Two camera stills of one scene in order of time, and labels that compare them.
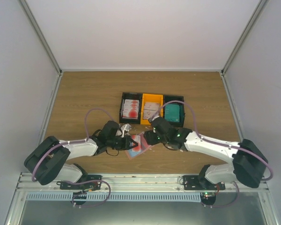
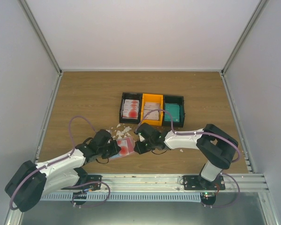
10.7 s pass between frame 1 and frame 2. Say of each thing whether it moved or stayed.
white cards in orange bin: stayed
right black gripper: moved
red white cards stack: stayed
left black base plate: stayed
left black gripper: moved
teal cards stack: stayed
